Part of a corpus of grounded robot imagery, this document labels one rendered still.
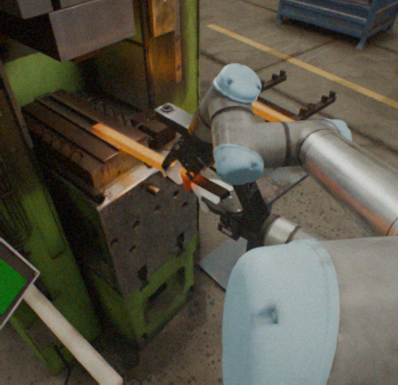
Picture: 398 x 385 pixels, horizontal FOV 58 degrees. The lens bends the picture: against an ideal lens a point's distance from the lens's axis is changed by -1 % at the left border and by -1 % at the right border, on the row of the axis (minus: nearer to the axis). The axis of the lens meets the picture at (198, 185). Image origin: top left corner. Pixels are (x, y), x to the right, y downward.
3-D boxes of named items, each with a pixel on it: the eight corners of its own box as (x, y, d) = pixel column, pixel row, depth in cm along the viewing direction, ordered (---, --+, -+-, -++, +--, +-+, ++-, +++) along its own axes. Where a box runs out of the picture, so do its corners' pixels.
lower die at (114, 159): (149, 155, 107) (147, 131, 101) (95, 191, 96) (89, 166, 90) (67, 108, 127) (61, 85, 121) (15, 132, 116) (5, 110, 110)
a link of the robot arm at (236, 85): (225, 94, 56) (219, 54, 59) (198, 133, 65) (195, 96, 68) (269, 103, 59) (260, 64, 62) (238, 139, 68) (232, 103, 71)
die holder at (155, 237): (197, 234, 143) (197, 141, 112) (123, 300, 121) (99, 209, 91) (106, 173, 169) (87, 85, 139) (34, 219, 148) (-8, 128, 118)
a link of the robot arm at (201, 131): (189, 110, 66) (217, 92, 71) (181, 124, 70) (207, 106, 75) (217, 139, 66) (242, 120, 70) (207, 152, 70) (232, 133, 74)
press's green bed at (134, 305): (196, 296, 174) (196, 234, 143) (139, 355, 154) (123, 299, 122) (120, 237, 201) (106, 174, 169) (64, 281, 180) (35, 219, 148)
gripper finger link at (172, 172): (169, 195, 86) (186, 176, 79) (153, 177, 87) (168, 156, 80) (177, 190, 88) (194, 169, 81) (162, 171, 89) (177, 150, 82)
